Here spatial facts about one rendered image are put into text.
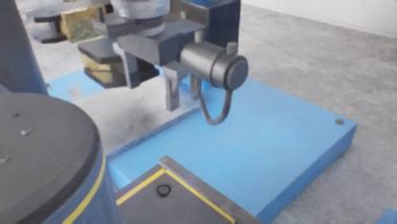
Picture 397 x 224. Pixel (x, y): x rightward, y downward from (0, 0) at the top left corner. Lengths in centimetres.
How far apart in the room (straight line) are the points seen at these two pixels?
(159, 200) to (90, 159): 42
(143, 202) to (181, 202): 8
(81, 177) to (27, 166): 4
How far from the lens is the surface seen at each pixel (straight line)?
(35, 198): 26
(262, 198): 100
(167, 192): 70
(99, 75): 95
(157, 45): 57
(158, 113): 128
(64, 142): 29
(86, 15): 127
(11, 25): 100
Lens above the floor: 88
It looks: 35 degrees down
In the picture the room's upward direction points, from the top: 1 degrees counter-clockwise
